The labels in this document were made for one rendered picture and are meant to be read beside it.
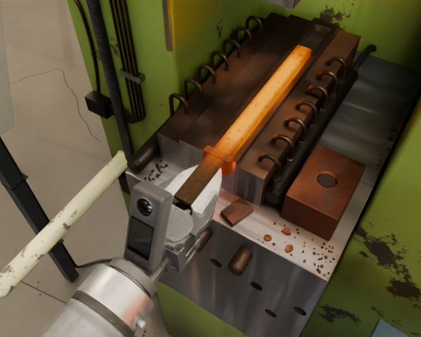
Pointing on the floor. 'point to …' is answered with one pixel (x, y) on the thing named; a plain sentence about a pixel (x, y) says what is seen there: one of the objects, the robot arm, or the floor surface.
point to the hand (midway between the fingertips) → (210, 168)
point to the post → (25, 202)
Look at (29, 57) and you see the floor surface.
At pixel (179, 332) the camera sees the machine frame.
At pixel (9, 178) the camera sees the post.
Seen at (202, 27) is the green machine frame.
